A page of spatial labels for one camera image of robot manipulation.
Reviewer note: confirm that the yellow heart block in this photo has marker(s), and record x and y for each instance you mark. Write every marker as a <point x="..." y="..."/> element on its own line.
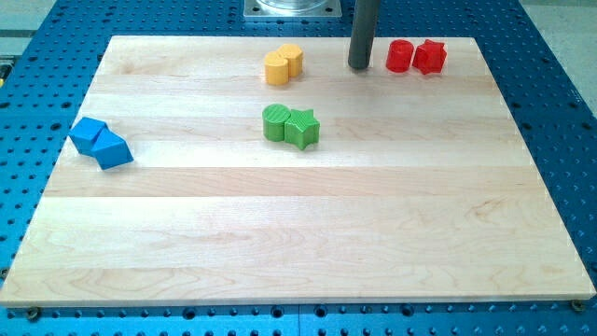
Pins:
<point x="276" y="69"/>

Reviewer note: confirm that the green star block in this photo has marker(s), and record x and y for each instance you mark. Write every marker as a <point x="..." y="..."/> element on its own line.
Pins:
<point x="302" y="128"/>

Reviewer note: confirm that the green cylinder block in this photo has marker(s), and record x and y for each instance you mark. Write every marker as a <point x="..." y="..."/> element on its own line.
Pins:
<point x="274" y="117"/>

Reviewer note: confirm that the yellow hexagon block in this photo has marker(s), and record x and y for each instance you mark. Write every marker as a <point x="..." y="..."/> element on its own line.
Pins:
<point x="294" y="55"/>

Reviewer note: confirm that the light wooden board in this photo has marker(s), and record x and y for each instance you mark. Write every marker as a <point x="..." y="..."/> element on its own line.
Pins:
<point x="420" y="188"/>

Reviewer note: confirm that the red cylinder block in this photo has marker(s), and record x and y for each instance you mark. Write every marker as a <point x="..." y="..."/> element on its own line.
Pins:
<point x="399" y="56"/>

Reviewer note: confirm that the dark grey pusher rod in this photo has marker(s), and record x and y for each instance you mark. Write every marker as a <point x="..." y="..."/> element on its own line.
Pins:
<point x="366" y="14"/>

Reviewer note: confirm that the red star block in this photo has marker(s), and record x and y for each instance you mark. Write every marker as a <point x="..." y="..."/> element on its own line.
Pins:
<point x="430" y="57"/>

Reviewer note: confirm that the blue cube block right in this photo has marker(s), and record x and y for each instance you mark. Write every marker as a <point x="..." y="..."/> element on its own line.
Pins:
<point x="110" y="150"/>

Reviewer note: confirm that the blue cube block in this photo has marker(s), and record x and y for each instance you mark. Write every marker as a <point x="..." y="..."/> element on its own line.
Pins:
<point x="110" y="150"/>
<point x="85" y="133"/>

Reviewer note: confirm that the blue cube block left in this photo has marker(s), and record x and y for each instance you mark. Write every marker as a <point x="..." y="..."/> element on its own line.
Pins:
<point x="85" y="133"/>

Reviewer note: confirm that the blue perforated metal table plate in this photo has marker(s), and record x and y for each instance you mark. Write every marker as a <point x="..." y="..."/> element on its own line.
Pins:
<point x="51" y="77"/>

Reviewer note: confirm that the brass screw left corner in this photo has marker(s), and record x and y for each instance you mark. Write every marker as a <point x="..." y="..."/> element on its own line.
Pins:
<point x="33" y="313"/>

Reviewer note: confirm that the brass screw corner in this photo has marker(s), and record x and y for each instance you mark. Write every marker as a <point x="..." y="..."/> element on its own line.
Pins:
<point x="33" y="313"/>
<point x="578" y="306"/>

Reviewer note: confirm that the brass screw right corner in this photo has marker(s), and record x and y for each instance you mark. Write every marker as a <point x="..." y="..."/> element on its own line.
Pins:
<point x="578" y="306"/>

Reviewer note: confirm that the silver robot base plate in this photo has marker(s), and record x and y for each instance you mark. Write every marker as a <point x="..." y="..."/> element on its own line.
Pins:
<point x="266" y="9"/>

